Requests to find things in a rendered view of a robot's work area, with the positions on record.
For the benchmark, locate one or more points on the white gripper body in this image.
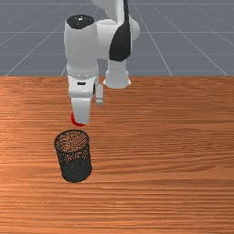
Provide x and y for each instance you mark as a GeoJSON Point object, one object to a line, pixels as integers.
{"type": "Point", "coordinates": [80, 97]}

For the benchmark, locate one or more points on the red ball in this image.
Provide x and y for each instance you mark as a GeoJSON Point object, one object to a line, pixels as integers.
{"type": "Point", "coordinates": [75, 120]}

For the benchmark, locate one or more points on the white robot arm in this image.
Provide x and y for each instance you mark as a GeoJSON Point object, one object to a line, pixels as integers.
{"type": "Point", "coordinates": [82, 45]}

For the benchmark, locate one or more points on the dark mesh basket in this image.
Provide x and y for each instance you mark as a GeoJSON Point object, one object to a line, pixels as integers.
{"type": "Point", "coordinates": [74, 158]}

